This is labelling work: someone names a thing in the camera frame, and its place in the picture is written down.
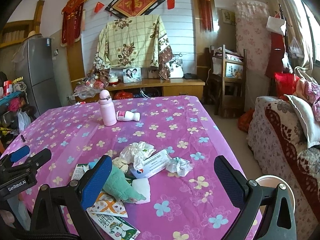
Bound white pink-label bottle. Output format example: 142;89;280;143
116;111;140;121

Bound right red chinese knot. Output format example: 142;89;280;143
184;0;220;33

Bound large crumpled white tissue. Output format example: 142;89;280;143
119;141;156;170

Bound white blue medicine box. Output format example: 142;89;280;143
130;149;171;179

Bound wooden chair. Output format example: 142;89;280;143
207;45;247;118

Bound crumpled beige tissue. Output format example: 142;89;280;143
112;157;129;174

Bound silver refrigerator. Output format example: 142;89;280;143
12;35;61;117

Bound green fluffy sock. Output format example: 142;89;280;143
103;165;146;203

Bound framed couple photo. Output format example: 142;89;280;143
123;67;142;83

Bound white framed picture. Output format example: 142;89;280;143
168;56;184;79

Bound pink thermos bottle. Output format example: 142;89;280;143
99;89;117;126

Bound wooden tv cabinet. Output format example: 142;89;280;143
75;77;206;104

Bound green white small carton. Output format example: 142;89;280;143
71;164;89;180

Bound small crumpled wrapper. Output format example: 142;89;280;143
166;157;194;177

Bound white green tissue pack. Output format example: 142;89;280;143
132;178;151;204

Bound pink floral covered appliance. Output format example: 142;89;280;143
234;0;271;75

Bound diamond fu wall decoration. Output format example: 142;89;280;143
105;0;165;18

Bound blue snack packet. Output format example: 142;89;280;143
88;162;96;169

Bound green white milk carton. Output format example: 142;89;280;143
88;212;140;240

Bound orange patterned paper wrapper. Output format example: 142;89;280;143
87;191;128;218

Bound floral covered sofa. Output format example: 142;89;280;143
247;96;319;239

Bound white cushion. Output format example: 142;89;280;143
285;94;320;148

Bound floral cloth covered television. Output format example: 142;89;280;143
93;15;173;80

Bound purple floral tablecloth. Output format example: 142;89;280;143
6;96;240;239

